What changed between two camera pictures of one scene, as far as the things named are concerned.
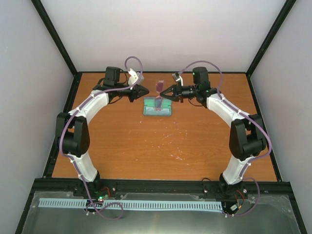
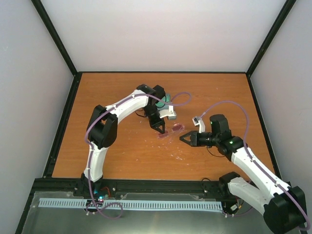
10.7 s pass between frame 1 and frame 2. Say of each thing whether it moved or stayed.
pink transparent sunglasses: moved
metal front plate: stayed
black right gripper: moved
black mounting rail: stayed
